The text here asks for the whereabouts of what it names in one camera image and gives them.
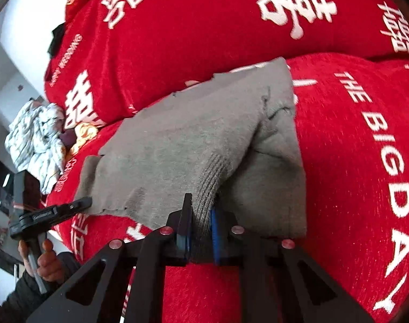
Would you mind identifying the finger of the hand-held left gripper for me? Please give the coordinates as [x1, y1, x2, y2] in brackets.
[45, 196, 93, 224]

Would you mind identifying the dark purple cloth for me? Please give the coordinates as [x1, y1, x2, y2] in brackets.
[61, 131, 78, 149]

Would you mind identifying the white patterned cloth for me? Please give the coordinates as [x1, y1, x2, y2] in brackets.
[4, 99, 68, 195]

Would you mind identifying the person's left hand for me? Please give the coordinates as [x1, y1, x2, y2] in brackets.
[18, 239, 65, 285]

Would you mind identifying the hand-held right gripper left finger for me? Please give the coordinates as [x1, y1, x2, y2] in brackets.
[26, 193, 193, 323]

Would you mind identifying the grey knit sweater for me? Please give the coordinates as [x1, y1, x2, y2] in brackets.
[73, 57, 308, 265]

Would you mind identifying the black cloth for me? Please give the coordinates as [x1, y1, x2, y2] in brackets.
[47, 22, 66, 58]

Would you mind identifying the red printed sofa cover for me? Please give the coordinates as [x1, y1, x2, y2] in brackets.
[43, 0, 409, 323]

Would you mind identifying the person's left forearm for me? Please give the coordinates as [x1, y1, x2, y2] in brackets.
[0, 252, 86, 323]

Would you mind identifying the gold patterned cloth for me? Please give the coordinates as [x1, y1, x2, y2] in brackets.
[64, 123, 99, 162]

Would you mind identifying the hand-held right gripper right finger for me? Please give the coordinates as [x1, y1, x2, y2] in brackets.
[210, 207, 375, 323]

